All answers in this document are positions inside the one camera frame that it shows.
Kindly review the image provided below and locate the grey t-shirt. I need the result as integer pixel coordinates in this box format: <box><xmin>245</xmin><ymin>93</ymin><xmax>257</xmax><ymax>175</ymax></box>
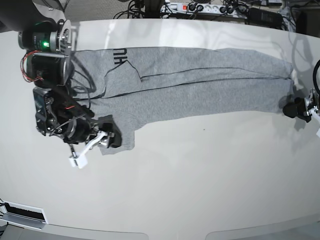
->
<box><xmin>70</xmin><ymin>47</ymin><xmax>294</xmax><ymax>155</ymax></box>

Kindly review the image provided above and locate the white power strip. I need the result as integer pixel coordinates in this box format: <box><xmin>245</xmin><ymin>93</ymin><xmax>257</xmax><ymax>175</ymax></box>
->
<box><xmin>160</xmin><ymin>0</ymin><xmax>250</xmax><ymax>19</ymax></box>

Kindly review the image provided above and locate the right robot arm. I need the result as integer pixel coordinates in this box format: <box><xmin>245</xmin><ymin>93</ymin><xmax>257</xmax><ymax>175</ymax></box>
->
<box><xmin>0</xmin><ymin>0</ymin><xmax>122</xmax><ymax>148</ymax></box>

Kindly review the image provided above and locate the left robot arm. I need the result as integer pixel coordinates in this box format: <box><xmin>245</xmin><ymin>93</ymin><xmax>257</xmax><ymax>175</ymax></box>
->
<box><xmin>282</xmin><ymin>60</ymin><xmax>320</xmax><ymax>123</ymax></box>

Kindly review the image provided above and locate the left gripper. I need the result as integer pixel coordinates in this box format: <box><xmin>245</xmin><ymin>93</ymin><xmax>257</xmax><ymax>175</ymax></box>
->
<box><xmin>282</xmin><ymin>88</ymin><xmax>320</xmax><ymax>119</ymax></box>

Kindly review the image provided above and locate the black power adapter brick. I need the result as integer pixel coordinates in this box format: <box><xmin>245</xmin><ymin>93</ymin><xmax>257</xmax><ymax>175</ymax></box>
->
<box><xmin>247</xmin><ymin>7</ymin><xmax>283</xmax><ymax>28</ymax></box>

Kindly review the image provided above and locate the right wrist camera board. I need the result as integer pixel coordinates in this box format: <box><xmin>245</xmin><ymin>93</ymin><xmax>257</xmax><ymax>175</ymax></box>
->
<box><xmin>68</xmin><ymin>154</ymin><xmax>88</xmax><ymax>169</ymax></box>

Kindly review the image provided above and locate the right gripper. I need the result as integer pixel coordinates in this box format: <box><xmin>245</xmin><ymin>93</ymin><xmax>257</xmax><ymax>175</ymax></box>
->
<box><xmin>63</xmin><ymin>116</ymin><xmax>122</xmax><ymax>148</ymax></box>

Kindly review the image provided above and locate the table cable grommet slot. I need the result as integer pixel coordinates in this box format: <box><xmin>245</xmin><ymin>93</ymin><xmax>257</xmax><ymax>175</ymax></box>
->
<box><xmin>0</xmin><ymin>199</ymin><xmax>49</xmax><ymax>230</ymax></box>

